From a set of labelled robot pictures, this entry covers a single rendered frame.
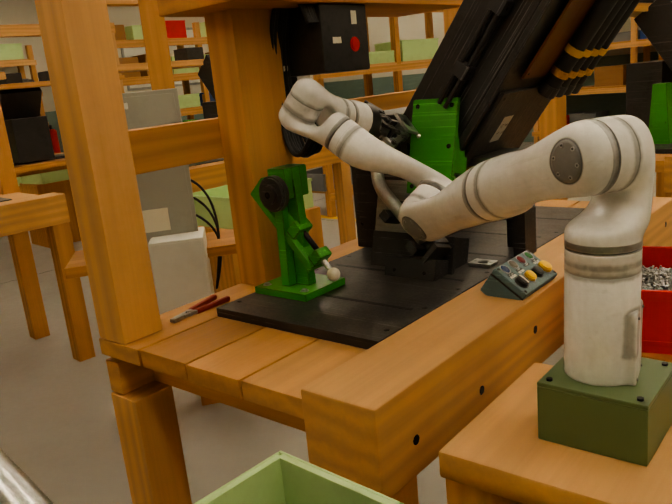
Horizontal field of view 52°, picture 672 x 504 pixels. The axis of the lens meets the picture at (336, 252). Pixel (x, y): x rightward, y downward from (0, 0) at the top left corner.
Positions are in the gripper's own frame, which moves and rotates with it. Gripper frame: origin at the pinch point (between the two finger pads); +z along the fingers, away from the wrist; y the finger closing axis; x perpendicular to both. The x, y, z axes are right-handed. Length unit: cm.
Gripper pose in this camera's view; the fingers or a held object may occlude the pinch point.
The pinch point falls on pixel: (397, 130)
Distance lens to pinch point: 156.1
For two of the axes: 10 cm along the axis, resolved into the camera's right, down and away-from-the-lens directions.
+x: -6.0, 6.2, 5.0
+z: 6.4, 0.1, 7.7
